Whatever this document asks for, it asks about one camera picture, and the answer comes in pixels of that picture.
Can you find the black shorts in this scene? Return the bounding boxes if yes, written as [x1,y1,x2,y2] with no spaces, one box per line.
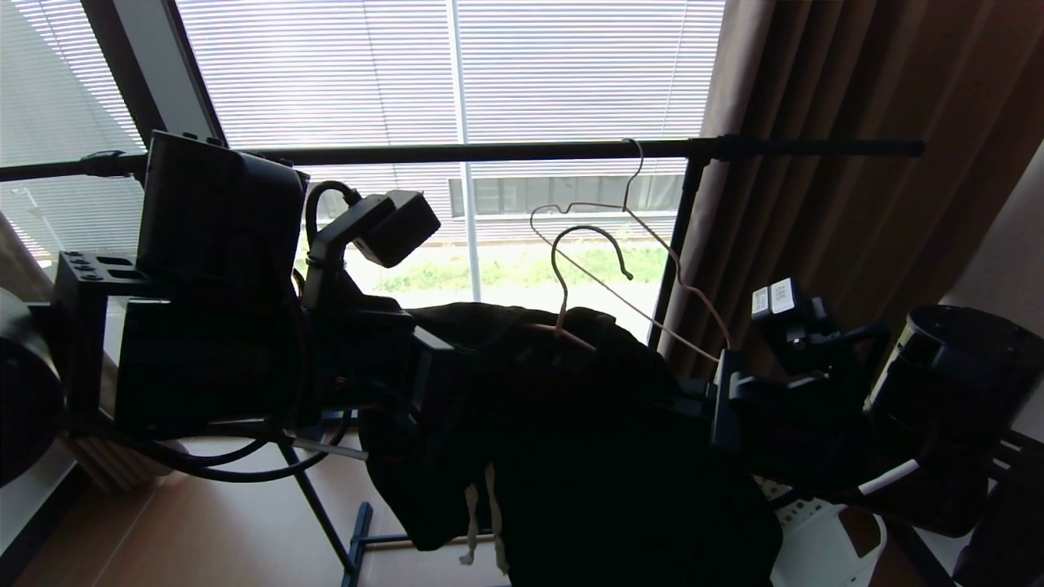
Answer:
[357,302,785,587]

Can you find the window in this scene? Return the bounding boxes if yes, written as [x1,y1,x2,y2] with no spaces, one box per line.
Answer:
[0,0,727,343]

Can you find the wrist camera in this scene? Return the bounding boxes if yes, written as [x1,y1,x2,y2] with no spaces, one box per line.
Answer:
[303,181,443,315]
[749,276,891,386]

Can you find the brown curtain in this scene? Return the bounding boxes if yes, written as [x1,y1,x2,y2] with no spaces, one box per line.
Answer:
[648,0,1044,384]
[0,212,176,494]

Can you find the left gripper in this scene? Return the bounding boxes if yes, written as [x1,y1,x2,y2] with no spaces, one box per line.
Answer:
[298,292,458,418]

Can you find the black clothes rack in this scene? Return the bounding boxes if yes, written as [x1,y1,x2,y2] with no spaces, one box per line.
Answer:
[0,135,927,587]

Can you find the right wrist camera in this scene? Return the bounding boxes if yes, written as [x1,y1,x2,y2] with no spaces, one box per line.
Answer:
[749,276,891,386]

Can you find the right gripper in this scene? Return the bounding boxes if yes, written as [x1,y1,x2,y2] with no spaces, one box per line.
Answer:
[708,349,869,483]

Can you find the pink clothes hanger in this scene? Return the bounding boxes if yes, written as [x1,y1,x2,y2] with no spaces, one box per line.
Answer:
[522,224,635,353]
[529,139,733,365]

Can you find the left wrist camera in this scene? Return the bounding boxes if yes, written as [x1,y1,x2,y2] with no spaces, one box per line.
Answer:
[303,181,443,315]

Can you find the black cable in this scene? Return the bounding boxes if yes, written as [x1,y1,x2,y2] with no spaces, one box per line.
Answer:
[159,412,361,484]

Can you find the white laundry basket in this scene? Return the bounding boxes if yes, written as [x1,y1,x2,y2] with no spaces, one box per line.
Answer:
[763,477,888,587]

